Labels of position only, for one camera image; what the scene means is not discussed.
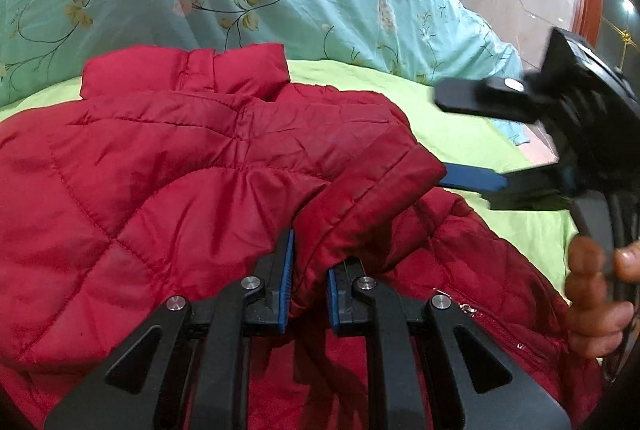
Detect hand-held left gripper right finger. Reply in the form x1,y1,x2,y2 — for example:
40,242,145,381
326,258,571,430

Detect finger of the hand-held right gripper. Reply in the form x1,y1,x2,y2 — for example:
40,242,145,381
440,162,576,211
434,76,551,123

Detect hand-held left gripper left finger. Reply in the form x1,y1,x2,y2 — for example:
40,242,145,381
44,229,296,430

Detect red quilted jacket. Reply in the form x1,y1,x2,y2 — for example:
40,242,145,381
0,42,608,430

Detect person's right hand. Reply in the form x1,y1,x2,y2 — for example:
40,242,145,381
567,235,640,358

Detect light green blanket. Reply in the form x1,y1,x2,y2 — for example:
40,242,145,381
0,57,581,306

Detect pink bed sheet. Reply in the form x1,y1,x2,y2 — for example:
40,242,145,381
520,125,563,166

